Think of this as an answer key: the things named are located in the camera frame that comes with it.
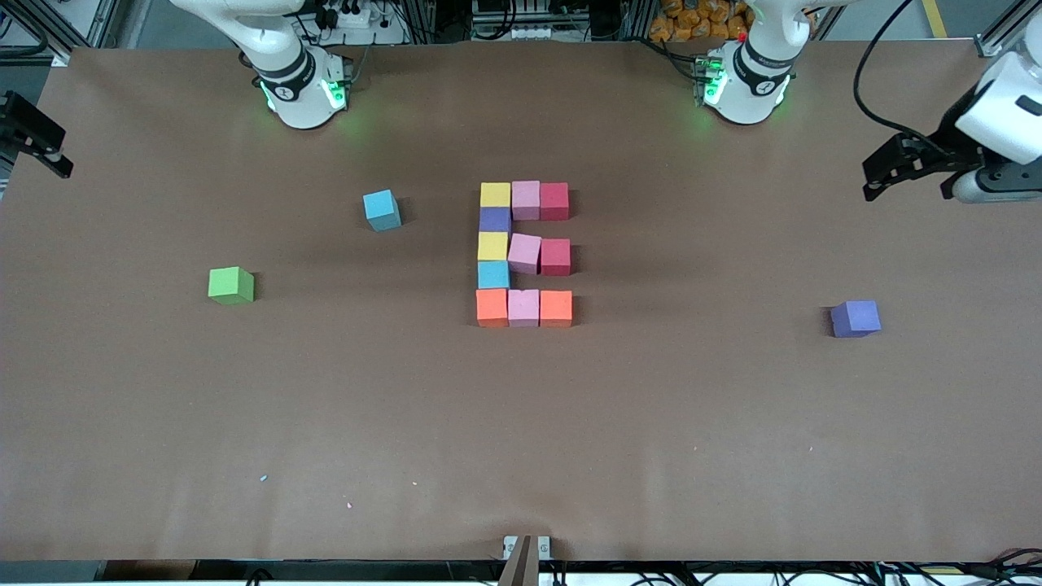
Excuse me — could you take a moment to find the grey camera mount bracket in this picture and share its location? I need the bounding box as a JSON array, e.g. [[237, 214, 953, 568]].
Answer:
[[502, 535, 552, 586]]

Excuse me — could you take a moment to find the black cable bundle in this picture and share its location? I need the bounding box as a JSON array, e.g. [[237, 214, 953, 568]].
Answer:
[[627, 562, 1042, 586]]

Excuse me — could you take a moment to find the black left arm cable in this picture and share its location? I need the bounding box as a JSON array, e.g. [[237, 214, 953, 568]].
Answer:
[[852, 0, 937, 141]]

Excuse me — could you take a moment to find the orange foam cube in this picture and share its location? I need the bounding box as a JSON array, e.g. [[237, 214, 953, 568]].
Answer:
[[476, 288, 510, 328], [540, 290, 574, 328]]

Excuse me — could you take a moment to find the green foam cube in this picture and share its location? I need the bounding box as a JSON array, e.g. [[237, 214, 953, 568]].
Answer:
[[208, 266, 256, 306]]

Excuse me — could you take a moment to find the aluminium frame profile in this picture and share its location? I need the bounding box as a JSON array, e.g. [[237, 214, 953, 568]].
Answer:
[[977, 0, 1042, 58], [0, 0, 111, 68]]

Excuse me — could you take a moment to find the pink foam cube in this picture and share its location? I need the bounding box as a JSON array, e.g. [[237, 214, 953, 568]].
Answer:
[[508, 289, 541, 328], [511, 180, 541, 221], [508, 233, 543, 275]]

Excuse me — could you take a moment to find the brown table cover sheet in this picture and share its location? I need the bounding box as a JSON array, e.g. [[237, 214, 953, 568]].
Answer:
[[0, 41, 1042, 562]]

